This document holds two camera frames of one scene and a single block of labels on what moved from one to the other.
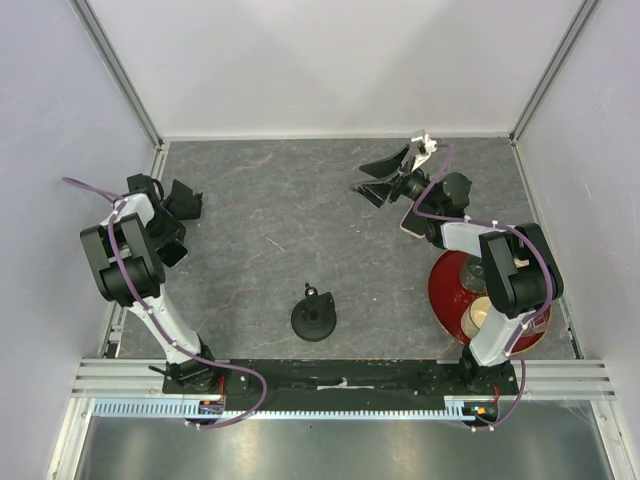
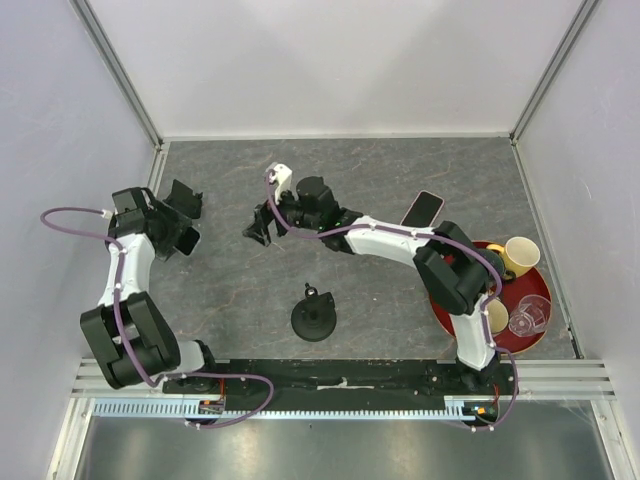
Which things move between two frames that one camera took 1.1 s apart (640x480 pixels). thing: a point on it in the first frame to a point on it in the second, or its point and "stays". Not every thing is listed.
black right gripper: [377, 192] to [263, 216]
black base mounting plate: [351, 384] stays
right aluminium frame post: [577, 24] stays
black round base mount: [314, 318] stays
